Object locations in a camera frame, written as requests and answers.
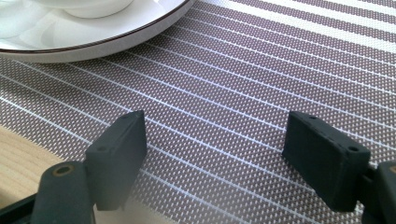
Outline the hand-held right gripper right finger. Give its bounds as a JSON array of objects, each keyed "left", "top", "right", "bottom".
[{"left": 281, "top": 110, "right": 372, "bottom": 213}]

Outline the striped woven placemat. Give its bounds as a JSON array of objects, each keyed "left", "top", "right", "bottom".
[{"left": 0, "top": 0, "right": 396, "bottom": 224}]

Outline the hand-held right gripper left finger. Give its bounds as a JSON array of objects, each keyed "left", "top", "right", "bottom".
[{"left": 84, "top": 110, "right": 148, "bottom": 212}]

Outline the white bowl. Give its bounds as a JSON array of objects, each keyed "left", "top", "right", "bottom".
[{"left": 29, "top": 0, "right": 135, "bottom": 19}]

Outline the white plate with dark rim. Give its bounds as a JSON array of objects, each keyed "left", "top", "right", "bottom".
[{"left": 0, "top": 0, "right": 195, "bottom": 64}]

